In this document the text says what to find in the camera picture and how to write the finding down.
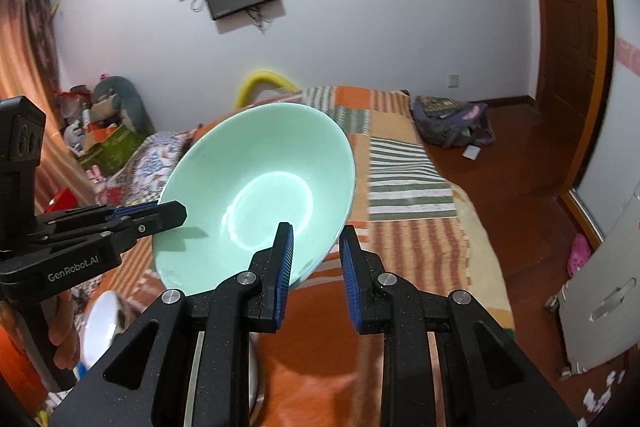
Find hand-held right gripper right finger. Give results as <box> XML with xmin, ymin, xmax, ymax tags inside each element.
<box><xmin>339</xmin><ymin>223</ymin><xmax>578</xmax><ymax>427</ymax></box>

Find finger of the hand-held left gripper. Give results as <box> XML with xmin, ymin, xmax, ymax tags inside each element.
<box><xmin>37</xmin><ymin>202</ymin><xmax>161</xmax><ymax>234</ymax></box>
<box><xmin>102</xmin><ymin>201</ymin><xmax>189</xmax><ymax>249</ymax></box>

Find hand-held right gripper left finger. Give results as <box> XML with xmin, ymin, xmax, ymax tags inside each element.
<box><xmin>50</xmin><ymin>222</ymin><xmax>296</xmax><ymax>427</ymax></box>

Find white bowl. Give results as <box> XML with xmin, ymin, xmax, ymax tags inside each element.
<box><xmin>81</xmin><ymin>289</ymin><xmax>132</xmax><ymax>370</ymax></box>

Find green bowl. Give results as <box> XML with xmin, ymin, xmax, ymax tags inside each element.
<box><xmin>152</xmin><ymin>103</ymin><xmax>357</xmax><ymax>297</ymax></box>

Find person's left hand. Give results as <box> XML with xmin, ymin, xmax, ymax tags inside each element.
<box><xmin>47</xmin><ymin>294</ymin><xmax>81</xmax><ymax>376</ymax></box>

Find red container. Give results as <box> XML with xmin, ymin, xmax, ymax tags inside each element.
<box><xmin>45</xmin><ymin>188</ymin><xmax>77</xmax><ymax>214</ymax></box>

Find floral pillow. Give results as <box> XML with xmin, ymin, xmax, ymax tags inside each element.
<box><xmin>92</xmin><ymin>129</ymin><xmax>196</xmax><ymax>208</ymax></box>

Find green box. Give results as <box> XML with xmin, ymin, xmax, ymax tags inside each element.
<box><xmin>75</xmin><ymin>127</ymin><xmax>146</xmax><ymax>175</ymax></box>

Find pile of toys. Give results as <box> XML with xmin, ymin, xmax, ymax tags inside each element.
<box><xmin>54</xmin><ymin>84</ymin><xmax>101</xmax><ymax>152</ymax></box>

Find person's orange clothing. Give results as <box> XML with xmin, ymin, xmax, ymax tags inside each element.
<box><xmin>0</xmin><ymin>292</ymin><xmax>51</xmax><ymax>413</ymax></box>

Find grey-green plush toy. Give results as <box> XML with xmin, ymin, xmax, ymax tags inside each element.
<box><xmin>90</xmin><ymin>75</ymin><xmax>151</xmax><ymax>138</ymax></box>

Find yellow chair back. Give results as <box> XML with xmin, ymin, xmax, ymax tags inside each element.
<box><xmin>236</xmin><ymin>69</ymin><xmax>301</xmax><ymax>110</ymax></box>

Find striped curtain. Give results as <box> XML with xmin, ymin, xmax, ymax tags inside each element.
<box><xmin>0</xmin><ymin>0</ymin><xmax>63</xmax><ymax>228</ymax></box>

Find grey backpack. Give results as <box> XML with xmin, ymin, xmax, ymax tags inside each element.
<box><xmin>411</xmin><ymin>95</ymin><xmax>496</xmax><ymax>150</ymax></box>

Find pink slipper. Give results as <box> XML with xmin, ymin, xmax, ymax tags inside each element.
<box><xmin>567</xmin><ymin>233</ymin><xmax>593</xmax><ymax>278</ymax></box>

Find white plastic board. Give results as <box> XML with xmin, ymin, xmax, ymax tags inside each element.
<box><xmin>555</xmin><ymin>187</ymin><xmax>640</xmax><ymax>375</ymax></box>

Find white paper scraps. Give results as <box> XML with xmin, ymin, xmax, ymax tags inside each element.
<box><xmin>585</xmin><ymin>371</ymin><xmax>627</xmax><ymax>414</ymax></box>

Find white wardrobe door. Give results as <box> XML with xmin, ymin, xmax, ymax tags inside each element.
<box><xmin>570</xmin><ymin>0</ymin><xmax>640</xmax><ymax>238</ymax></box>

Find wooden door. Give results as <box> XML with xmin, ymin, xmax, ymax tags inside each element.
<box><xmin>520</xmin><ymin>0</ymin><xmax>616</xmax><ymax>202</ymax></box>

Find monitor cables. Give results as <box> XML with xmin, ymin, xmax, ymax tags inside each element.
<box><xmin>244</xmin><ymin>4</ymin><xmax>273</xmax><ymax>34</ymax></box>

